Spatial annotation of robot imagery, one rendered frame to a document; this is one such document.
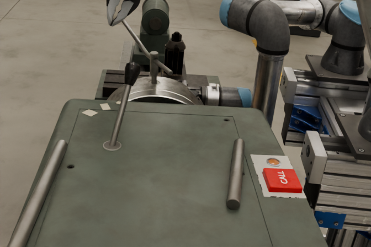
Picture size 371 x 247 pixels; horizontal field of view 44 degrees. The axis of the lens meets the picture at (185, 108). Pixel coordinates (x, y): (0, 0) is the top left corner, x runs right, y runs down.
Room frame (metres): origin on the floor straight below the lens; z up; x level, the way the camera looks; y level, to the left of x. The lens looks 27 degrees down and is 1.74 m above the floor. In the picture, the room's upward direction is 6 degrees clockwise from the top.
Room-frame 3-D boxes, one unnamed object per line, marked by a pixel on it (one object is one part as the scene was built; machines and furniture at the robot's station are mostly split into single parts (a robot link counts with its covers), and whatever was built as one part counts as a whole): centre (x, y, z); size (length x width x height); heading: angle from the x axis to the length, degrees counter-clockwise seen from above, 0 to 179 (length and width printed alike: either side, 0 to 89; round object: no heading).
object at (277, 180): (0.70, -0.19, 1.26); 0.06 x 0.06 x 0.02; 6
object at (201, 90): (1.40, 0.00, 1.08); 0.12 x 0.09 x 0.08; 95
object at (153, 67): (1.13, 0.09, 1.26); 0.02 x 0.02 x 0.12
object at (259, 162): (0.72, -0.18, 1.23); 0.13 x 0.08 x 0.06; 6
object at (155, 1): (2.32, 0.20, 1.01); 0.30 x 0.20 x 0.29; 6
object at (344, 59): (1.59, -0.55, 1.21); 0.15 x 0.15 x 0.10
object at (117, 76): (1.75, 0.13, 0.95); 0.43 x 0.18 x 0.04; 96
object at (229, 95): (1.41, -0.16, 1.08); 0.11 x 0.08 x 0.09; 95
